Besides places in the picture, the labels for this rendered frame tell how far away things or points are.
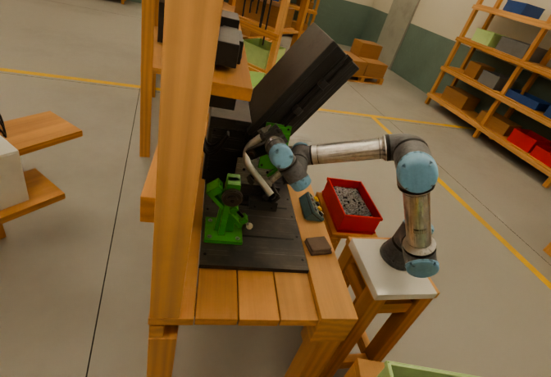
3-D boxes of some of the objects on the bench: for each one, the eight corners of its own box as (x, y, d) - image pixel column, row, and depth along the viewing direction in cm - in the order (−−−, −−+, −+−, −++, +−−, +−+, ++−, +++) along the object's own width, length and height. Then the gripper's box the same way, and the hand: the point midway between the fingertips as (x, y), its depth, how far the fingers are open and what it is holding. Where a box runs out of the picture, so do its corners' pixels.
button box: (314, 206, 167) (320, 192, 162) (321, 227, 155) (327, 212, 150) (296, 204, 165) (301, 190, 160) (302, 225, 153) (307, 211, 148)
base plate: (273, 136, 217) (274, 133, 216) (307, 273, 128) (309, 270, 127) (209, 126, 207) (210, 124, 206) (198, 268, 118) (198, 264, 117)
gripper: (293, 149, 122) (282, 135, 142) (278, 125, 118) (269, 115, 137) (274, 162, 122) (266, 146, 142) (258, 138, 118) (252, 126, 138)
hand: (262, 135), depth 139 cm, fingers closed on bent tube, 3 cm apart
